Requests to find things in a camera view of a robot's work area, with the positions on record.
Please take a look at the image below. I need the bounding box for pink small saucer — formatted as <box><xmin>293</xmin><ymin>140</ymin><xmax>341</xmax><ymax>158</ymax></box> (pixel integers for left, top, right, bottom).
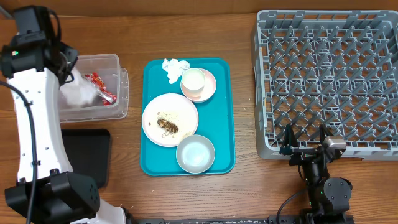
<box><xmin>180</xmin><ymin>68</ymin><xmax>216</xmax><ymax>103</ymax></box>

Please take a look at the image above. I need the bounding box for brown food scrap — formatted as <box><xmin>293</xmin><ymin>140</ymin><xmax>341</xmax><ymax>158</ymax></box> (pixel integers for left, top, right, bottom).
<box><xmin>157</xmin><ymin>119</ymin><xmax>179</xmax><ymax>138</ymax></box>

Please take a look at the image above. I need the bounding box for black tray bin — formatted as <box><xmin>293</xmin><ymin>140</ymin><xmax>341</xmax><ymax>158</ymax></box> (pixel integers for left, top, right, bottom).
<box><xmin>62</xmin><ymin>129</ymin><xmax>111</xmax><ymax>189</ymax></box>

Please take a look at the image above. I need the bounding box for grey bowl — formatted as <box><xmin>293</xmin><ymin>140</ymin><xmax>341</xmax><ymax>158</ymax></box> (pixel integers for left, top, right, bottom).
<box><xmin>176</xmin><ymin>134</ymin><xmax>215</xmax><ymax>174</ymax></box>

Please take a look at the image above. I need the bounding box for clear plastic bin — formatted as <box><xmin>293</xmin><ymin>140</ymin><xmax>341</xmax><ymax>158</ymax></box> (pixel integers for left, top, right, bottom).
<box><xmin>58</xmin><ymin>54</ymin><xmax>129</xmax><ymax>123</ymax></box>

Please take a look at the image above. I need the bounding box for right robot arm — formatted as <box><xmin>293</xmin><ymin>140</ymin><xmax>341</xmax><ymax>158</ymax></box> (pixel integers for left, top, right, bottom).
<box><xmin>275</xmin><ymin>124</ymin><xmax>354</xmax><ymax>223</ymax></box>

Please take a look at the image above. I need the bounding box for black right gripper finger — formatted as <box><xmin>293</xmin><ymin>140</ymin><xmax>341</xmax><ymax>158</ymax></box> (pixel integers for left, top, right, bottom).
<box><xmin>282</xmin><ymin>124</ymin><xmax>296</xmax><ymax>147</ymax></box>
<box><xmin>319</xmin><ymin>124</ymin><xmax>333</xmax><ymax>143</ymax></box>

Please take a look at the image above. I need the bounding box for white cup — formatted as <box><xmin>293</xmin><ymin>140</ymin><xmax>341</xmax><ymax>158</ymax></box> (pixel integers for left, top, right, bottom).
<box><xmin>182</xmin><ymin>68</ymin><xmax>206</xmax><ymax>95</ymax></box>

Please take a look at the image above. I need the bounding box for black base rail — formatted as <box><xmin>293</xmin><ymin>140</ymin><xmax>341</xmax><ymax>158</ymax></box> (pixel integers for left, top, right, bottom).
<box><xmin>133</xmin><ymin>215</ymin><xmax>355</xmax><ymax>224</ymax></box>

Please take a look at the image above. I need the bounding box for grey dishwasher rack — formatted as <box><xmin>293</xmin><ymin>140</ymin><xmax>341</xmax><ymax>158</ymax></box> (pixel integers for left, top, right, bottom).
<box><xmin>252</xmin><ymin>10</ymin><xmax>397</xmax><ymax>161</ymax></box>

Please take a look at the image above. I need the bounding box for large pink plate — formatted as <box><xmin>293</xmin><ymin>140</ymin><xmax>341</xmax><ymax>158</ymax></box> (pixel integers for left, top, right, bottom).
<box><xmin>142</xmin><ymin>93</ymin><xmax>199</xmax><ymax>147</ymax></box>

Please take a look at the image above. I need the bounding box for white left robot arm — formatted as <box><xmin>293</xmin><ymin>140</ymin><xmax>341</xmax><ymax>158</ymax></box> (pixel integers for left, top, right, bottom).
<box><xmin>1</xmin><ymin>6</ymin><xmax>134</xmax><ymax>223</ymax></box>

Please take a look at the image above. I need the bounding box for white tissue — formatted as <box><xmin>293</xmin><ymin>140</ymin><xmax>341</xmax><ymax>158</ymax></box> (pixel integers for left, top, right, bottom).
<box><xmin>162</xmin><ymin>58</ymin><xmax>190</xmax><ymax>84</ymax></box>

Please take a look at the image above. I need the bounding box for teal plastic tray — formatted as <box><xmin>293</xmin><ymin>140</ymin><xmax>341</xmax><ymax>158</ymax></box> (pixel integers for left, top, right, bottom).
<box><xmin>140</xmin><ymin>58</ymin><xmax>236</xmax><ymax>177</ymax></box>

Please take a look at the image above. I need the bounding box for red snack wrapper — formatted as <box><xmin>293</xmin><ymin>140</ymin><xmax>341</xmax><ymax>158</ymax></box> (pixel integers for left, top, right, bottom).
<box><xmin>82</xmin><ymin>73</ymin><xmax>117</xmax><ymax>105</ymax></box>

